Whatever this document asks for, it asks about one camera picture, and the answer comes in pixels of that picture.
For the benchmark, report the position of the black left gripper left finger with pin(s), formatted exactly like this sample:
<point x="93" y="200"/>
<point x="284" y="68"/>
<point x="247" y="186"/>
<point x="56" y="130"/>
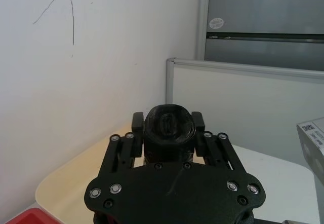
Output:
<point x="119" y="155"/>

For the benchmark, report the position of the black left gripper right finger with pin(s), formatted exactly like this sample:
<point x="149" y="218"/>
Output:
<point x="217" y="155"/>

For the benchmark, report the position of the black round plastic piece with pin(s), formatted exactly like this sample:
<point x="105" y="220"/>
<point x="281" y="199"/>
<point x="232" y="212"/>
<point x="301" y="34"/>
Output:
<point x="168" y="130"/>

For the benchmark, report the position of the red plastic tray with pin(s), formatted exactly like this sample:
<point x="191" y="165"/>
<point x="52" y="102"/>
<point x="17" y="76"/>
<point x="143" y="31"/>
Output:
<point x="33" y="216"/>

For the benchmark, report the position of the round white sticker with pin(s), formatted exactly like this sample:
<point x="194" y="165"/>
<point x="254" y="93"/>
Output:
<point x="216" y="23"/>

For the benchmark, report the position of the grey metal cabinet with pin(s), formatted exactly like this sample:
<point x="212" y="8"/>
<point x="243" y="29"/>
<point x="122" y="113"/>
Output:
<point x="265" y="18"/>

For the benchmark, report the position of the white partition with grey frame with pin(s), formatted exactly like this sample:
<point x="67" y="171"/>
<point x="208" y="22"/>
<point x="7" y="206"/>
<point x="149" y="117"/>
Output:
<point x="248" y="102"/>

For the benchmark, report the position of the pale grey camera box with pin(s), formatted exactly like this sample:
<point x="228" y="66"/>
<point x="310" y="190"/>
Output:
<point x="312" y="143"/>

